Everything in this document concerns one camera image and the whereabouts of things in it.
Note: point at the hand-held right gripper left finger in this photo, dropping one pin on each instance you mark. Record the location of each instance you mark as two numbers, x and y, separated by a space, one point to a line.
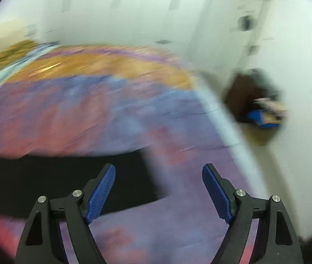
102 192

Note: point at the yellow green patterned cloth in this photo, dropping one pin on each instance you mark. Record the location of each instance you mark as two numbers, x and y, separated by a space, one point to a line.
10 55

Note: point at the white door frame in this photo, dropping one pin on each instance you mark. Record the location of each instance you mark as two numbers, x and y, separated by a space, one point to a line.
260 19

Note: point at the black pants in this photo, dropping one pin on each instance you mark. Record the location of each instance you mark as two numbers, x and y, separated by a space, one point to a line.
34 181

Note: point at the dark hanging object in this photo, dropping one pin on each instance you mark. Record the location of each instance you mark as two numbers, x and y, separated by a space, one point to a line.
245 23

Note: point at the white wardrobe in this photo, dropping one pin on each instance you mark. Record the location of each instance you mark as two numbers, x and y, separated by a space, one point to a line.
145 13

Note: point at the multicoloured bed blanket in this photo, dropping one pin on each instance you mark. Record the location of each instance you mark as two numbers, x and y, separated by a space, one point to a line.
89 110

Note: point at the blue cloth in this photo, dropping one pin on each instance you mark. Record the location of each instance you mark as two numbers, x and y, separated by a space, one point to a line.
261 118

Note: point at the brown wooden cabinet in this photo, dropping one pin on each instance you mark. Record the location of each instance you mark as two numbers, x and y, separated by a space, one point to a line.
238 96

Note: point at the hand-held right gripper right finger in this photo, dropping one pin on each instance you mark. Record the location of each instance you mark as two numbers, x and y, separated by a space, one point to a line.
216 192

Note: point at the pile of clothes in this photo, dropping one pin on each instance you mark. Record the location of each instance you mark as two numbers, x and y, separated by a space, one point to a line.
268 101

